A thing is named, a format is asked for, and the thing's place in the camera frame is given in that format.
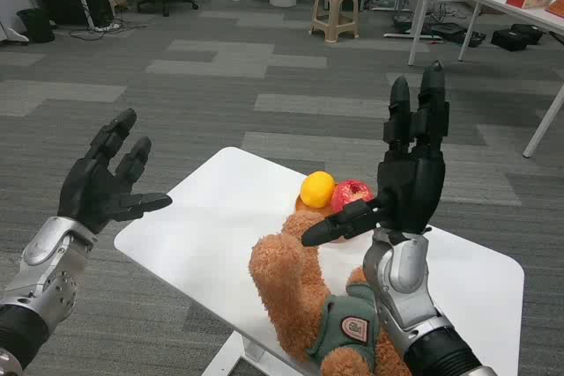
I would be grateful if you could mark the white table base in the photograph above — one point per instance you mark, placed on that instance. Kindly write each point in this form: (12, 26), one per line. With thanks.
(229, 355)

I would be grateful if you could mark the red apple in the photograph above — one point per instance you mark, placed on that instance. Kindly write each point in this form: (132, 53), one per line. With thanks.
(350, 193)

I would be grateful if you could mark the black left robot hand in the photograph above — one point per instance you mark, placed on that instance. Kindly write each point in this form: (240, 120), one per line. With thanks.
(88, 191)

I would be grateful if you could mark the brown teddy bear green sweater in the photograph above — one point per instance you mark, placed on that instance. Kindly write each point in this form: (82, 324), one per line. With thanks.
(286, 279)

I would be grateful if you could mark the black bag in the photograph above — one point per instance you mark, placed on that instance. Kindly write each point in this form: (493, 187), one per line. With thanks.
(515, 38)

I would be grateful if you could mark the black trash bin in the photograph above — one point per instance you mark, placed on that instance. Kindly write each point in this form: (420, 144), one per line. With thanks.
(35, 26)

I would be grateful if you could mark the beige plastic stool brown seat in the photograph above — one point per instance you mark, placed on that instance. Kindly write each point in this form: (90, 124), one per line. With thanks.
(335, 8)

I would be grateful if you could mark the red flat box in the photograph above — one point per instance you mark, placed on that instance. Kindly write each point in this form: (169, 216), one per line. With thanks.
(556, 8)

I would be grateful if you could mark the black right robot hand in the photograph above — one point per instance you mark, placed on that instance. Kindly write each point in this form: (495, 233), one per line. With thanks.
(407, 191)

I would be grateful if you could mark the black case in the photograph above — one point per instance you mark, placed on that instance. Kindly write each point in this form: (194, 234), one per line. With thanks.
(454, 34)

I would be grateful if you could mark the round wooden plate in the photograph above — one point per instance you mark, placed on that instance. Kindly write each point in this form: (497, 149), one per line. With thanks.
(304, 211)

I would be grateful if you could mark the white power strip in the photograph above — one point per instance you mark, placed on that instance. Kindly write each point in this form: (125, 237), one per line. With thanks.
(107, 27)

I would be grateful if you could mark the yellow orange fruit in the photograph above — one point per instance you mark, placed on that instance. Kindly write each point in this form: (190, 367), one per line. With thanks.
(317, 189)

